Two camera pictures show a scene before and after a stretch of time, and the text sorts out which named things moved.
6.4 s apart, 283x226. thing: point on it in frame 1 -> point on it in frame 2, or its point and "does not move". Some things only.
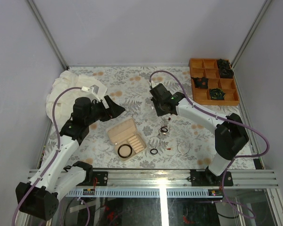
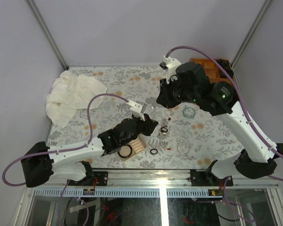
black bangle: [119, 152] does not move
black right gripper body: [158, 105] -> [174, 93]
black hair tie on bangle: [163, 131] does not move
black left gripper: [114, 111] -> [149, 125]
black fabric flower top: [221, 62] does not move
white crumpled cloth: [65, 105] does not move
